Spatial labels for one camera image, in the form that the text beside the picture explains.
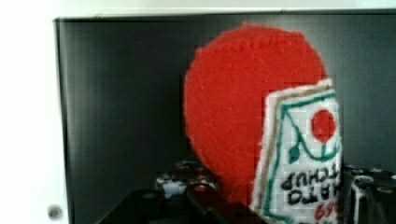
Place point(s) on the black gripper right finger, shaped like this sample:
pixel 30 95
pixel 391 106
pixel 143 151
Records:
pixel 369 196

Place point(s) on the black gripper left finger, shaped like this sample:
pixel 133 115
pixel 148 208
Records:
pixel 187 194

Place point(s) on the red plush ketchup bottle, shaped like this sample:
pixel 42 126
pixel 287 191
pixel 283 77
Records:
pixel 262 116

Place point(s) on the black toaster oven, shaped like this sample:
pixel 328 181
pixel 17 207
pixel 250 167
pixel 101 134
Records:
pixel 121 93

